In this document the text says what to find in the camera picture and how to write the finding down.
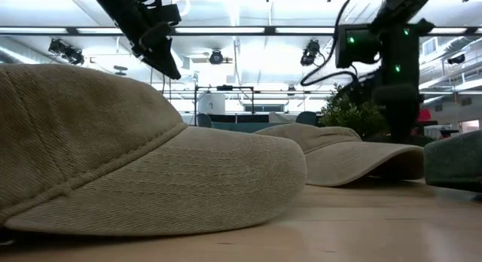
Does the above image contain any black low ledge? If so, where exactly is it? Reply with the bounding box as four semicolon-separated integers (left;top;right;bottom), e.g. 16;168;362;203
363;133;436;147

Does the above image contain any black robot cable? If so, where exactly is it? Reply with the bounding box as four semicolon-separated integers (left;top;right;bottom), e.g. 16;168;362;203
300;0;363;88

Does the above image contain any khaki baseball cap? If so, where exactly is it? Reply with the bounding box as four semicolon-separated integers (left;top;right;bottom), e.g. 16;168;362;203
254;122;426;187

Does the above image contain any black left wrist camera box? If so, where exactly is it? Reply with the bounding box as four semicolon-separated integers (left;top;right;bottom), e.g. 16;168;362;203
149;4;182;26

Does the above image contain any black ceiling spotlight with cable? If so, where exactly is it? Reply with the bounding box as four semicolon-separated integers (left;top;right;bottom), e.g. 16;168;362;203
300;38;322;67

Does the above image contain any grey-green cap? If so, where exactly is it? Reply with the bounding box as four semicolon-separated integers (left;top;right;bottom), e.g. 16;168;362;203
423;129;482;193

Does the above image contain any black metal frame stand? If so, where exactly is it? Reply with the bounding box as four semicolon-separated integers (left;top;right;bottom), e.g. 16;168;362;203
193;84;256;126

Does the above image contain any black double ceiling spotlight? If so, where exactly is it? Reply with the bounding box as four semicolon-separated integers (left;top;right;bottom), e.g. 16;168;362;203
47;38;86;66

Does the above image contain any grey-blue bin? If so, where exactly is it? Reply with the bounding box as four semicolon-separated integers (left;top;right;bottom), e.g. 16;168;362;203
195;111;320;134

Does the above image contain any shelf with red bins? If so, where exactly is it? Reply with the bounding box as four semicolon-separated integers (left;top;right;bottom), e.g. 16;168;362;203
416;108;461;139

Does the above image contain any black ceiling light beam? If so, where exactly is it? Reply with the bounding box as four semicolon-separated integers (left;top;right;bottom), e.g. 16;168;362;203
0;26;482;38

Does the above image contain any round black ceiling spotlight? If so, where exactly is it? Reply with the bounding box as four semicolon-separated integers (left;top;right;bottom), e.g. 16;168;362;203
209;49;225;66

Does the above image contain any pale crumpled cloth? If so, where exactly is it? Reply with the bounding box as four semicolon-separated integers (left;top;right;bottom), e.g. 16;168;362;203
267;111;298;124

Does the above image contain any green leafy plant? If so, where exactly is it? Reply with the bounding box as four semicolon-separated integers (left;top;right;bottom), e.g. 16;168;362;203
318;84;389;139

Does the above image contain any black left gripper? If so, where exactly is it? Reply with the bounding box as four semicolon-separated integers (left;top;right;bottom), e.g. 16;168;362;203
89;0;182;81

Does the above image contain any large khaki twill cap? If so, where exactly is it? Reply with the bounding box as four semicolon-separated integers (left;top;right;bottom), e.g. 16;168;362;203
0;63;308;237

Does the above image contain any small black ceiling spotlight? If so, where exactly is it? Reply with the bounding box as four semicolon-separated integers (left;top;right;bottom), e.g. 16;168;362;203
447;53;467;66

